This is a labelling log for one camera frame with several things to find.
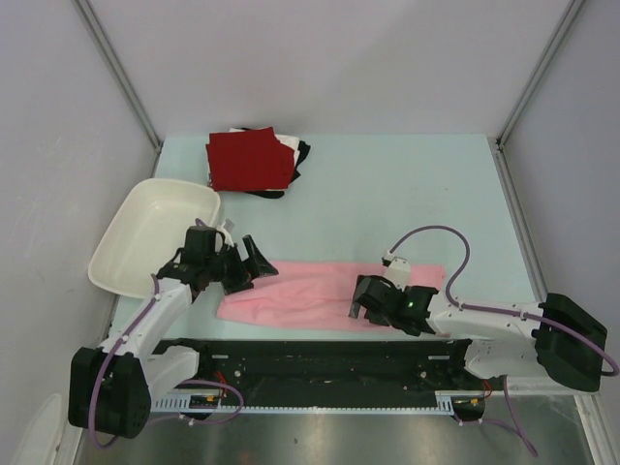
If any pink t shirt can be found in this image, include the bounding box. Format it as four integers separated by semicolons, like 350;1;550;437
216;259;452;338

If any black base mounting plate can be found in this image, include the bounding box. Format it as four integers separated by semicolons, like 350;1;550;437
154;338;502;409

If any white plastic bin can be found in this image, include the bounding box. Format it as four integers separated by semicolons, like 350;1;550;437
87;178;221;298

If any right aluminium side rail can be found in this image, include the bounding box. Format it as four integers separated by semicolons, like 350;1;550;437
488;139;548;300

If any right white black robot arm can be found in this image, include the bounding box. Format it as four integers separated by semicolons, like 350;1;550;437
349;275;607;392

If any white slotted cable duct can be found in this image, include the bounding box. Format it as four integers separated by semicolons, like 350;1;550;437
149;390;456;416

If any right aluminium frame post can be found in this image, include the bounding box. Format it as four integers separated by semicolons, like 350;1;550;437
496;0;595;146

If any aluminium frame post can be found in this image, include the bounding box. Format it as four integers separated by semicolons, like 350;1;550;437
496;0;595;146
72;0;163;154

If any folded red t shirt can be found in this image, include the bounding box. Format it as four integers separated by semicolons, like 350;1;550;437
205;127;295;192

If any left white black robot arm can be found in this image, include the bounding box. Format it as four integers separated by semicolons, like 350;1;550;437
68;225;279;439

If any left aluminium frame post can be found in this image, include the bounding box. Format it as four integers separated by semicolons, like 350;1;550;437
72;0;163;154

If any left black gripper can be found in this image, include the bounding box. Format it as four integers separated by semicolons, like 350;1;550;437
204;235;276;295

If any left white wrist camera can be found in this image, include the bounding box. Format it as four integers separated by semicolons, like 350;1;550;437
218;219;234;234

